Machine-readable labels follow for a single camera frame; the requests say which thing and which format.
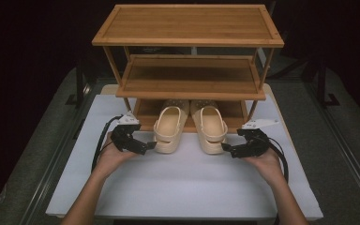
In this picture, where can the person's right hand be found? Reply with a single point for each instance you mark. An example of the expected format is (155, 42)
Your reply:
(265, 165)

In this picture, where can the beige clog shoe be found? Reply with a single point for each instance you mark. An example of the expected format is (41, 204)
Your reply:
(211, 128)
(168, 125)

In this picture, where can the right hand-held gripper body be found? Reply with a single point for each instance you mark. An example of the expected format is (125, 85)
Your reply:
(251, 145)

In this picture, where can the black metal stand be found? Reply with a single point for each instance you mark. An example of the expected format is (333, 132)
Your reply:
(323, 87)
(79, 87)

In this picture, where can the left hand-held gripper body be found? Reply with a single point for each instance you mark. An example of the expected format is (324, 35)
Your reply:
(126, 139)

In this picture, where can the wooden three-tier shoe rack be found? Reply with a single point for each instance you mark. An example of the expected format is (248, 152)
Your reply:
(187, 25)

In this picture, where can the person's left hand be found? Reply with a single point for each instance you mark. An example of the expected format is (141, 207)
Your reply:
(112, 159)

